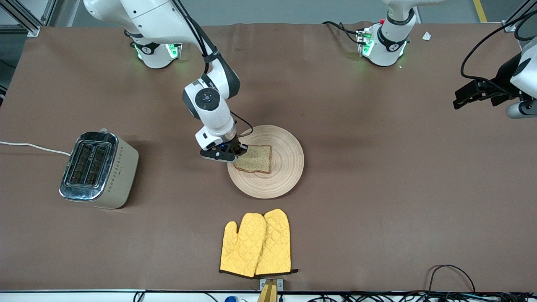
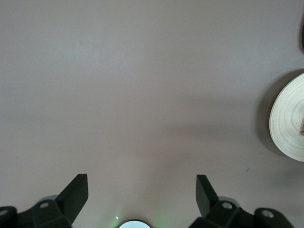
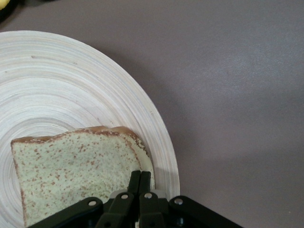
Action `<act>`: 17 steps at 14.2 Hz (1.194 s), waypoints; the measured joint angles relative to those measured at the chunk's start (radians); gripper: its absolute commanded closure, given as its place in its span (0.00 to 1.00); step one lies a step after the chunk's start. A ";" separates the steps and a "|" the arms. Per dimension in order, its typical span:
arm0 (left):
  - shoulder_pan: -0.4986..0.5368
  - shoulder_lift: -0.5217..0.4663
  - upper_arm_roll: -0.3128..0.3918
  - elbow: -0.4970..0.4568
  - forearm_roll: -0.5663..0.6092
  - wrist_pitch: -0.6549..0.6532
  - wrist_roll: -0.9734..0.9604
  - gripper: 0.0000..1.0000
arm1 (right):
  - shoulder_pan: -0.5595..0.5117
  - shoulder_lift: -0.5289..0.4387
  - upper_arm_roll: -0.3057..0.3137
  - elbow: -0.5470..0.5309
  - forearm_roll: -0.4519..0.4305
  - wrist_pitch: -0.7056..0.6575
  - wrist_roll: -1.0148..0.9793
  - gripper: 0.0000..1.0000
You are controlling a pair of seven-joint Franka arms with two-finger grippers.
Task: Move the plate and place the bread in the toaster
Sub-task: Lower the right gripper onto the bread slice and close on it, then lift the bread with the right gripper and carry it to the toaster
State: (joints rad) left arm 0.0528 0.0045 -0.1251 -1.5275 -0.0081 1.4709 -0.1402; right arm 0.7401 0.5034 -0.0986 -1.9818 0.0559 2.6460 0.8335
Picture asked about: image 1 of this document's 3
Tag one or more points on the aluminium frame foot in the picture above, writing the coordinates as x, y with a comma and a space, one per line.
509, 26

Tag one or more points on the aluminium frame profile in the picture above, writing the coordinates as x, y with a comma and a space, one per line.
31, 28

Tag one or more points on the cream and chrome toaster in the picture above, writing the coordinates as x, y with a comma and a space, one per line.
121, 176

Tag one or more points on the right arm base connector bracket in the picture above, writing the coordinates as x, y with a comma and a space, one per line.
178, 50

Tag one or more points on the brown table cover mat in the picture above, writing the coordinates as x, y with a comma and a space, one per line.
377, 147

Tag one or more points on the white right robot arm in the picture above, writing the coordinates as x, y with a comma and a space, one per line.
209, 100

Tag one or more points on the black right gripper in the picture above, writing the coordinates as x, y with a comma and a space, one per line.
235, 147

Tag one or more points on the brown bread slice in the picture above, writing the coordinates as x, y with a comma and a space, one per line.
256, 161

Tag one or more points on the blue round cap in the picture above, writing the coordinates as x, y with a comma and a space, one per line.
231, 299

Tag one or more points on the round wooden plate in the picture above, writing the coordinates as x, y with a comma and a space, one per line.
285, 167

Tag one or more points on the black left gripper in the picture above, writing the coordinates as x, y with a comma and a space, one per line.
504, 76

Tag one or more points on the yellow quilted oven mitt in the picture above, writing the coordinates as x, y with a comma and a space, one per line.
277, 239
243, 247

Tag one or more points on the small white paper scrap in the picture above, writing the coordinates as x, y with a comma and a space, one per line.
426, 36

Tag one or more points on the metal mounting plate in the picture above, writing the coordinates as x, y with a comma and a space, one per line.
280, 284

